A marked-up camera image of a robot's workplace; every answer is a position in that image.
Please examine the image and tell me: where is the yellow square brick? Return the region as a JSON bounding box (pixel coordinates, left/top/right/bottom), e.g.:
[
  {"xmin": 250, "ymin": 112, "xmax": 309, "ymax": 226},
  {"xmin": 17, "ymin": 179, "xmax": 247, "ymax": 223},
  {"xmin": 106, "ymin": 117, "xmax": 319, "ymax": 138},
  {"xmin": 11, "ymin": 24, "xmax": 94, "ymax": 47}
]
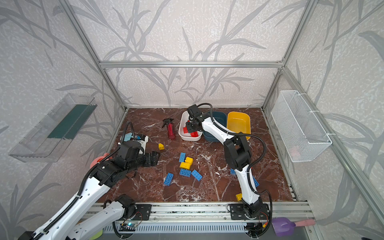
[{"xmin": 185, "ymin": 157, "xmax": 194, "ymax": 165}]

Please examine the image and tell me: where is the yellow curved brick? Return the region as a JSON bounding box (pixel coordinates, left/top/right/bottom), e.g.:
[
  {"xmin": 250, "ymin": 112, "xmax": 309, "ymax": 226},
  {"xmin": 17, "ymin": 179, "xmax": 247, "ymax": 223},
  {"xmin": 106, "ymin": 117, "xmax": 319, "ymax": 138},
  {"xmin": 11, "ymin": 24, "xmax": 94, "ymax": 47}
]
[{"xmin": 180, "ymin": 162, "xmax": 191, "ymax": 170}]

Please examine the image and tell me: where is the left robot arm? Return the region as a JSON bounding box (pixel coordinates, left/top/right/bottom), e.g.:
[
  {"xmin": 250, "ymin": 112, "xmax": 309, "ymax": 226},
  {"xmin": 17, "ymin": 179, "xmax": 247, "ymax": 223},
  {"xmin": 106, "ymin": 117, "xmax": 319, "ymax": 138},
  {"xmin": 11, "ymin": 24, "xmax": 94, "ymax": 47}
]
[{"xmin": 19, "ymin": 134, "xmax": 161, "ymax": 240}]

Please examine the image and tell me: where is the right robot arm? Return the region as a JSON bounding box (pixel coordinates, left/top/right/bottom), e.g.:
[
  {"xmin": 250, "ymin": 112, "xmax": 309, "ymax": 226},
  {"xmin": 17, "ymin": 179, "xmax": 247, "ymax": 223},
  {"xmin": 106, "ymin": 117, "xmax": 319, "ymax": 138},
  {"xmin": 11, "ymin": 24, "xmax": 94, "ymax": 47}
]
[{"xmin": 186, "ymin": 103, "xmax": 268, "ymax": 219}]

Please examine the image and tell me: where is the teal toy scraper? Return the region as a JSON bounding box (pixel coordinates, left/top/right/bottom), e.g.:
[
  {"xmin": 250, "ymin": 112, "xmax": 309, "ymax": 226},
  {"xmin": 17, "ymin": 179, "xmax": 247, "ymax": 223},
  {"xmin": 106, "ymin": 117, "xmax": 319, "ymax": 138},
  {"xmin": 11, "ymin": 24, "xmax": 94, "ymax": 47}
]
[{"xmin": 123, "ymin": 133, "xmax": 133, "ymax": 142}]

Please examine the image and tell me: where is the white plastic bin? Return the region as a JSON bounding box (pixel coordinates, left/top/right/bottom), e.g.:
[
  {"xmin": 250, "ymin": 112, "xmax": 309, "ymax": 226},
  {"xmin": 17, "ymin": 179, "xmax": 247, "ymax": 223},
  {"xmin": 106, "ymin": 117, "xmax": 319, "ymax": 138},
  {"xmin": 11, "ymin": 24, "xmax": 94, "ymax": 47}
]
[{"xmin": 179, "ymin": 111, "xmax": 203, "ymax": 142}]

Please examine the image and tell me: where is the teal plastic bin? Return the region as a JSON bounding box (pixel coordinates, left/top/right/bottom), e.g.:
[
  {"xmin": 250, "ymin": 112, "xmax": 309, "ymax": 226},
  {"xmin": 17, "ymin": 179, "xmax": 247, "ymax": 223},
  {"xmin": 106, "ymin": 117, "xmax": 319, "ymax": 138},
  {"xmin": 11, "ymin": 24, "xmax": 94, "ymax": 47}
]
[{"xmin": 203, "ymin": 112, "xmax": 227, "ymax": 144}]

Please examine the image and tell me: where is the pink watering can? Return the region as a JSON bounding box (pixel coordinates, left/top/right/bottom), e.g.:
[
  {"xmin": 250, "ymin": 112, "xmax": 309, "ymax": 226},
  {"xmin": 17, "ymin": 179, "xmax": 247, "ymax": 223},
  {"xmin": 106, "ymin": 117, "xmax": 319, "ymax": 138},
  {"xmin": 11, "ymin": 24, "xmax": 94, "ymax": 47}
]
[{"xmin": 90, "ymin": 153, "xmax": 109, "ymax": 169}]

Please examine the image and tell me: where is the blue brick upright centre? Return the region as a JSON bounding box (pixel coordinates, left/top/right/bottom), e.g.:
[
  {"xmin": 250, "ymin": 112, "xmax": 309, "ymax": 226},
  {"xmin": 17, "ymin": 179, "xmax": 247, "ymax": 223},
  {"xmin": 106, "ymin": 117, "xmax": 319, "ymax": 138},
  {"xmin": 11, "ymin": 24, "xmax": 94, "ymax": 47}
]
[{"xmin": 179, "ymin": 153, "xmax": 186, "ymax": 163}]

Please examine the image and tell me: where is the yellow plastic bin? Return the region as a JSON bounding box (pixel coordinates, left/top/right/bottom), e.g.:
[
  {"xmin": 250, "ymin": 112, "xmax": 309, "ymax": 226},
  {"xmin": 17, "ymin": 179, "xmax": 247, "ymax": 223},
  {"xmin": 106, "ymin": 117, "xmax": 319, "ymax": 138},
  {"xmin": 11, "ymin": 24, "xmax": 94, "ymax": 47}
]
[{"xmin": 227, "ymin": 112, "xmax": 251, "ymax": 134}]

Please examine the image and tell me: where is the blue brick lower left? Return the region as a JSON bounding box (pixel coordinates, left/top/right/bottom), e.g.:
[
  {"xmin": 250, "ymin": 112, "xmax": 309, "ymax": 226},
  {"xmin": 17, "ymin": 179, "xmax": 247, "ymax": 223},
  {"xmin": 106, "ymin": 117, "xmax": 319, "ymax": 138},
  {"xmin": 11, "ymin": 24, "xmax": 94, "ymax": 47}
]
[{"xmin": 164, "ymin": 173, "xmax": 174, "ymax": 186}]

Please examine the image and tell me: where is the blue brick centre right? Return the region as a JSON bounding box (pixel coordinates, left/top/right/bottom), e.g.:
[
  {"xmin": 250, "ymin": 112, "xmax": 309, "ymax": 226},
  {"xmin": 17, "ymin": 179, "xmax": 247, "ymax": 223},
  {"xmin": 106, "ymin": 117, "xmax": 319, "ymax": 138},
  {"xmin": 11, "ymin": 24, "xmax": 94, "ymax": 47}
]
[{"xmin": 191, "ymin": 170, "xmax": 203, "ymax": 181}]

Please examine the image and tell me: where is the blue brick centre low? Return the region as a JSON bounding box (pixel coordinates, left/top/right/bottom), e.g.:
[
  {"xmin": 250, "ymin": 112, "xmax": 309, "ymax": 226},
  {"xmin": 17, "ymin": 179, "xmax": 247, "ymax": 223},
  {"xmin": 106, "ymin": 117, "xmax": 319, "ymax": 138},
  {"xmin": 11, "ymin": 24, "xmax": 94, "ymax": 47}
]
[{"xmin": 180, "ymin": 169, "xmax": 192, "ymax": 178}]

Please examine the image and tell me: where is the green toy spatula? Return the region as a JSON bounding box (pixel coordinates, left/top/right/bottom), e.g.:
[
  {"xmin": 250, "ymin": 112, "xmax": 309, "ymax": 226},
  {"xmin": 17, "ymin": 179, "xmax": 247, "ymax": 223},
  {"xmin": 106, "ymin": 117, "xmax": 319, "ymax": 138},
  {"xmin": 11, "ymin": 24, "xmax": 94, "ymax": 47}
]
[{"xmin": 89, "ymin": 229, "xmax": 103, "ymax": 240}]

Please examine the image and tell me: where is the blue brick near right base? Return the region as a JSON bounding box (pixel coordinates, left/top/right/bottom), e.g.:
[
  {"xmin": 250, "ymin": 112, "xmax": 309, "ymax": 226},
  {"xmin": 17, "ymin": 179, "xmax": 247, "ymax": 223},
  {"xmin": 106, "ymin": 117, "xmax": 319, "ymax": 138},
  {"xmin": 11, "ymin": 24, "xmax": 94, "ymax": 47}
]
[{"xmin": 253, "ymin": 177, "xmax": 260, "ymax": 188}]

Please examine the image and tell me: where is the yellow small brick front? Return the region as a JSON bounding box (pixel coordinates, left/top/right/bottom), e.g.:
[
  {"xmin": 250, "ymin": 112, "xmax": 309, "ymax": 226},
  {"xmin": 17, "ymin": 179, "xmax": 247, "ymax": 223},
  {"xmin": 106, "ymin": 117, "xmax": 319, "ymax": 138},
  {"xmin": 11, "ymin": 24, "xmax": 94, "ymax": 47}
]
[{"xmin": 236, "ymin": 193, "xmax": 243, "ymax": 202}]

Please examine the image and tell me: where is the purple toy shovel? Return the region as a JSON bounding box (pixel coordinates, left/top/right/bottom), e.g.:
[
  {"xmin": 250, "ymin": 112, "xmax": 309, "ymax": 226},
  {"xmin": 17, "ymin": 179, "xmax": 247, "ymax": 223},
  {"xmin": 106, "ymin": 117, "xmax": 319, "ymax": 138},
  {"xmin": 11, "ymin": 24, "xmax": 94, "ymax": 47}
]
[{"xmin": 272, "ymin": 218, "xmax": 316, "ymax": 237}]

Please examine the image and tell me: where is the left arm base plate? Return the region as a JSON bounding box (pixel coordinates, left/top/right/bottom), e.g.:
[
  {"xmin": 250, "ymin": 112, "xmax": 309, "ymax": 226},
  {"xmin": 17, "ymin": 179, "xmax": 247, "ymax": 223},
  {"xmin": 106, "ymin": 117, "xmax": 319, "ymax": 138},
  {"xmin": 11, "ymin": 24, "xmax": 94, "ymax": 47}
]
[{"xmin": 130, "ymin": 204, "xmax": 152, "ymax": 221}]

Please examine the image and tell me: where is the aluminium front rail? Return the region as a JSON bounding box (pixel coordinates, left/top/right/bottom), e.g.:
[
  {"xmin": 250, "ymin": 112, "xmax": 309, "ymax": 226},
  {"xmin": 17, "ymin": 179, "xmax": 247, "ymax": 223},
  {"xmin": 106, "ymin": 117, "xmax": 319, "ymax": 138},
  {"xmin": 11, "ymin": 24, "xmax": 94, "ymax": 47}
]
[{"xmin": 53, "ymin": 201, "xmax": 325, "ymax": 240}]

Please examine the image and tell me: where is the clear acrylic wall shelf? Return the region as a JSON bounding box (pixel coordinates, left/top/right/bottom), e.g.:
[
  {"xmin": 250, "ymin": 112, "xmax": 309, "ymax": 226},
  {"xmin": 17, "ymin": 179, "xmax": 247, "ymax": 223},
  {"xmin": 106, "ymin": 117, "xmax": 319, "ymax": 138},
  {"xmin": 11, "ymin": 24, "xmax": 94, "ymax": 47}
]
[{"xmin": 9, "ymin": 94, "xmax": 97, "ymax": 163}]

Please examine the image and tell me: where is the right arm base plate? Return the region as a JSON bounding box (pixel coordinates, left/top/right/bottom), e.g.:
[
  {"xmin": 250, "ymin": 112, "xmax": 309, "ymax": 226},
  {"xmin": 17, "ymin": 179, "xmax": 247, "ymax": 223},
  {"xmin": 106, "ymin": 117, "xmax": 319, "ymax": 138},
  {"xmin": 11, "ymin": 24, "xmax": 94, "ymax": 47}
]
[{"xmin": 227, "ymin": 204, "xmax": 270, "ymax": 221}]

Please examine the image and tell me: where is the white wire basket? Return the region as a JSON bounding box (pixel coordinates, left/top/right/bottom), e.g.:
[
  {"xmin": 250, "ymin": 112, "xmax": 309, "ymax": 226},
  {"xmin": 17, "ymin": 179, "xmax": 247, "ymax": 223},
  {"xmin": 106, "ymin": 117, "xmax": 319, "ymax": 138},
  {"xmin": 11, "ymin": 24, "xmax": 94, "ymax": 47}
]
[{"xmin": 271, "ymin": 90, "xmax": 333, "ymax": 163}]

